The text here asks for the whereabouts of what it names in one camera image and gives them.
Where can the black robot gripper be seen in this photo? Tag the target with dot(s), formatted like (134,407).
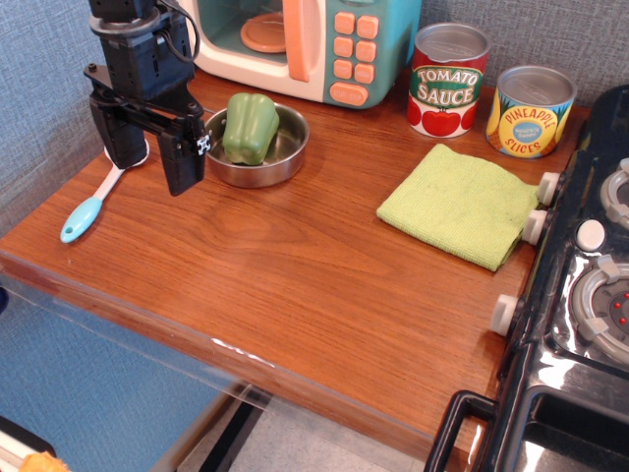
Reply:
(149,64)

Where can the green towel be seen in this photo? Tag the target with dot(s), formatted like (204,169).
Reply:
(463,205)

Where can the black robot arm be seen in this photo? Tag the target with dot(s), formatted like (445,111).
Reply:
(118,7)

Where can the white stove knob middle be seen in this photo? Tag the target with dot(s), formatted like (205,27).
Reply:
(533,228)

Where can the white stove knob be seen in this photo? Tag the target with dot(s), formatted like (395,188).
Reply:
(533,228)
(547,187)
(503,313)

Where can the green toy bell pepper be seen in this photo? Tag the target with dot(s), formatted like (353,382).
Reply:
(251,123)

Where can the small steel pan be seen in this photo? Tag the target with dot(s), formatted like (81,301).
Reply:
(283,160)

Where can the toy microwave teal and white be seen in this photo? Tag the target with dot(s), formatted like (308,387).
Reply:
(343,53)

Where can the tomato sauce can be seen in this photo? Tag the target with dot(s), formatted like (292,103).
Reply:
(447,73)

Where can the orange fuzzy object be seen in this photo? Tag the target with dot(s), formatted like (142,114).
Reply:
(43,462)

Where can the pineapple slices can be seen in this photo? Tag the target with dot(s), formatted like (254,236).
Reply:
(529,111)

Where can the white stove knob lower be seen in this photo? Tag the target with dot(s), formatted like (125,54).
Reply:
(503,313)

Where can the white stove knob upper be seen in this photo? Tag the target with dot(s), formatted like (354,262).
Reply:
(547,187)

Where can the black toy stove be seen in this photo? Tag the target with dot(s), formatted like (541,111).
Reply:
(562,401)

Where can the white spoon blue handle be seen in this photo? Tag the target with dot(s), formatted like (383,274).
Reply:
(85,214)

